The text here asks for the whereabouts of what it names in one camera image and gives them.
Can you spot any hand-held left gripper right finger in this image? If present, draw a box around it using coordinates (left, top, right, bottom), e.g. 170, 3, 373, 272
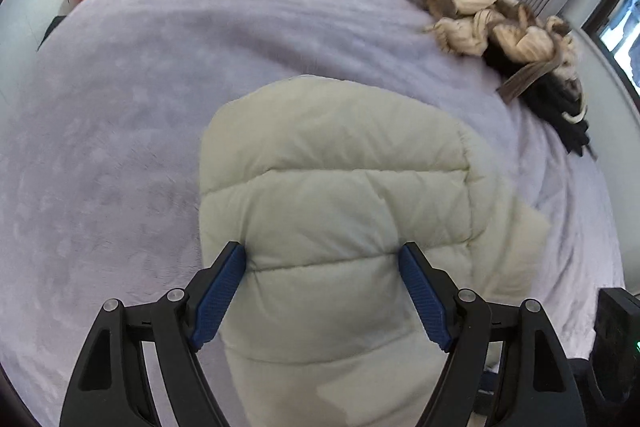
398, 241, 587, 427

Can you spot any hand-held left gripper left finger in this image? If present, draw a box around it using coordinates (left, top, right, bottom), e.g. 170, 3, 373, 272
59, 241, 247, 427

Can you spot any cream puffer jacket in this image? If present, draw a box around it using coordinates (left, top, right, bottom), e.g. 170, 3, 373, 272
197, 76, 551, 427

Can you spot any lilac fleece blanket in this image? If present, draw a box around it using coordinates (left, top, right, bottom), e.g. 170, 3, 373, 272
0, 0, 628, 427

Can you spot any black clothing pile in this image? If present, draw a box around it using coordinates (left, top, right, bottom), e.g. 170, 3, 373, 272
482, 42, 601, 158

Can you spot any beige striped garment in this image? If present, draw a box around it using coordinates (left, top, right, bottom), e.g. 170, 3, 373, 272
420, 0, 588, 128

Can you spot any dark framed window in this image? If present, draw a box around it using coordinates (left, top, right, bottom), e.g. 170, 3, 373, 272
582, 0, 640, 98

